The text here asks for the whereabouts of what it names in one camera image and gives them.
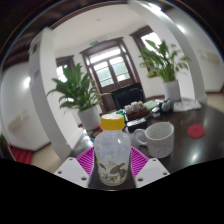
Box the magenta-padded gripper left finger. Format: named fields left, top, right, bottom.
left=53, top=146, right=98, bottom=189

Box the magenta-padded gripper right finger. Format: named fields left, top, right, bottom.
left=128, top=146, right=171, bottom=189

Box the clear bottle with yellow cap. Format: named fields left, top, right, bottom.
left=93, top=113, right=132, bottom=187

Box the white speckled mug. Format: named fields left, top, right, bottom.
left=133, top=121, right=175, bottom=159

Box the flat black device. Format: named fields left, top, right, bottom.
left=125, top=117, right=148, bottom=133

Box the red carpeted staircase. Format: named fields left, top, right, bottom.
left=9, top=145, right=34, bottom=165

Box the flat round red coaster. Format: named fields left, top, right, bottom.
left=186, top=123, right=206, bottom=139

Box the green folded cloth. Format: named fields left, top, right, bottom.
left=143, top=99, right=160, bottom=111

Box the dark round teapot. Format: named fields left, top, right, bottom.
left=159, top=99, right=173, bottom=113

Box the white printed paper sheet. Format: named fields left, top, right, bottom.
left=172, top=98, right=203, bottom=113

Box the potted plant in white pot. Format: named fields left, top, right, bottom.
left=46, top=63, right=104, bottom=132
left=138, top=39, right=193, bottom=103

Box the black office chair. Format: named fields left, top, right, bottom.
left=110, top=82, right=147, bottom=110

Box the brown framed window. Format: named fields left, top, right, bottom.
left=55, top=54, right=76, bottom=84
left=130, top=25, right=165, bottom=73

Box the brown glazed double door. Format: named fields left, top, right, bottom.
left=79, top=37, right=139, bottom=113

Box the white wall radiator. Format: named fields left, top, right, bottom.
left=7, top=110, right=31, bottom=133
left=199, top=49, right=223, bottom=65

